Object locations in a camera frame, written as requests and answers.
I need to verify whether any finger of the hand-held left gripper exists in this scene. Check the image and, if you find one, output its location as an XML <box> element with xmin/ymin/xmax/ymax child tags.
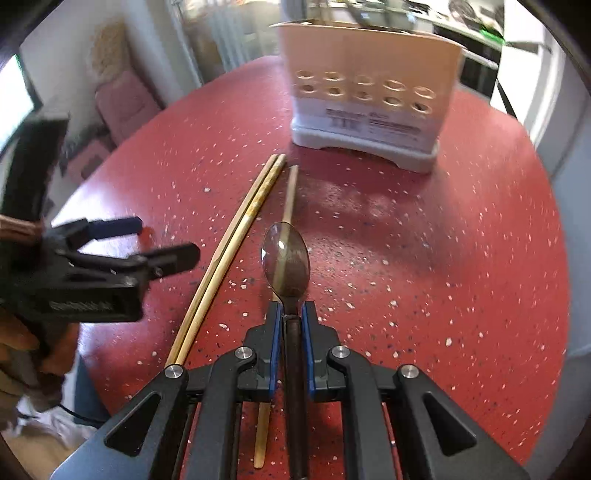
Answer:
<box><xmin>69</xmin><ymin>243</ymin><xmax>201</xmax><ymax>284</ymax></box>
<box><xmin>46</xmin><ymin>216</ymin><xmax>143</xmax><ymax>252</ymax></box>

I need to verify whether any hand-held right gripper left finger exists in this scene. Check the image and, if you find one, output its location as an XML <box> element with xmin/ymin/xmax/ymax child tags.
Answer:
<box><xmin>51</xmin><ymin>302</ymin><xmax>283</xmax><ymax>480</ymax></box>

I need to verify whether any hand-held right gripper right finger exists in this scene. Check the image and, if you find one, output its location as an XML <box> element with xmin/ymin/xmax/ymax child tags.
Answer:
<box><xmin>301</xmin><ymin>301</ymin><xmax>532</xmax><ymax>480</ymax></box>

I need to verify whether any plain wooden chopstick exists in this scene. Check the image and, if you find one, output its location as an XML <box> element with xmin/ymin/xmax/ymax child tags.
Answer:
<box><xmin>253</xmin><ymin>165</ymin><xmax>300</xmax><ymax>469</ymax></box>
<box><xmin>164</xmin><ymin>154</ymin><xmax>279</xmax><ymax>370</ymax></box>

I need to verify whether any beige plastic utensil holder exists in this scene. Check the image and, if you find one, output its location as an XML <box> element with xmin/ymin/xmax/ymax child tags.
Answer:
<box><xmin>270</xmin><ymin>18</ymin><xmax>465</xmax><ymax>174</ymax></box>

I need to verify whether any person's left hand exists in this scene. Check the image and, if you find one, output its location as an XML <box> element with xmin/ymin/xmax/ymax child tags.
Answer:
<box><xmin>0</xmin><ymin>308</ymin><xmax>80</xmax><ymax>403</ymax></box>

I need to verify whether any single pink plastic stool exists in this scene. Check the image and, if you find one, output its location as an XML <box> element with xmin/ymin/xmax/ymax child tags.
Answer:
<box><xmin>60</xmin><ymin>133</ymin><xmax>115</xmax><ymax>182</ymax></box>

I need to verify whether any person's blue jeans leg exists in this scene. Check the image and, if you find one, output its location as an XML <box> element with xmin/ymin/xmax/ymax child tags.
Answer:
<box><xmin>73</xmin><ymin>355</ymin><xmax>114</xmax><ymax>425</ymax></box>

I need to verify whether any stack of pink stools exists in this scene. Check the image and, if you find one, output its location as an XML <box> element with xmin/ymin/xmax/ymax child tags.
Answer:
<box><xmin>95</xmin><ymin>69</ymin><xmax>163</xmax><ymax>145</ymax></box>

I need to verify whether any yellowish mesh bag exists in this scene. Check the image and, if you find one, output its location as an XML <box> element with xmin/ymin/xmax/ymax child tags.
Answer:
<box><xmin>88</xmin><ymin>22</ymin><xmax>126</xmax><ymax>80</ymax></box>

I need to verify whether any sliding glass door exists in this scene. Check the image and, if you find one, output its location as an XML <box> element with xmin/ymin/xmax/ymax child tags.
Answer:
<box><xmin>171</xmin><ymin>0</ymin><xmax>287</xmax><ymax>86</ymax></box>

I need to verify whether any black built-in oven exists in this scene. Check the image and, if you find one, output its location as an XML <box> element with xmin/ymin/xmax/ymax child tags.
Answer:
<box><xmin>434</xmin><ymin>25</ymin><xmax>505</xmax><ymax>99</ymax></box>

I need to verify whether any white refrigerator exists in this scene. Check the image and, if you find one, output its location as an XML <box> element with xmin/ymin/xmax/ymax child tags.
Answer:
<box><xmin>489</xmin><ymin>0</ymin><xmax>566</xmax><ymax>123</ymax></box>

